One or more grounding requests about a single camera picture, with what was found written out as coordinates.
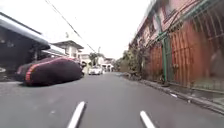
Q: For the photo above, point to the white car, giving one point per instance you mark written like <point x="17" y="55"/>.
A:
<point x="95" y="70"/>

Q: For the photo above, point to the bushes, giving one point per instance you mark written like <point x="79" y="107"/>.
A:
<point x="131" y="61"/>

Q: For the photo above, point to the orange metal fence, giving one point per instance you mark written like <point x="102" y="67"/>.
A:
<point x="193" y="53"/>

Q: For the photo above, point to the pink building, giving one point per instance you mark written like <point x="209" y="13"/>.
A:
<point x="150" y="23"/>

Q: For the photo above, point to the robot's own part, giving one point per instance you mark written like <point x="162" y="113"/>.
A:
<point x="76" y="115"/>
<point x="147" y="119"/>

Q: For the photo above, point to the grey asphalt road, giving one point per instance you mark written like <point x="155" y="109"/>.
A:
<point x="110" y="96"/>

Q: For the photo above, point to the concrete kerb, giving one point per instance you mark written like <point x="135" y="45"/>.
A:
<point x="186" y="95"/>

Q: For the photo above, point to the car under dark cover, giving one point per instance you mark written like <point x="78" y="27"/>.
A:
<point x="25" y="69"/>
<point x="55" y="71"/>

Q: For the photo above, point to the building with dark awning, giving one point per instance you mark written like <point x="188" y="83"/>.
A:
<point x="16" y="43"/>

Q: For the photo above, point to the pale building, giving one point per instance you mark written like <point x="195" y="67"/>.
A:
<point x="70" y="48"/>

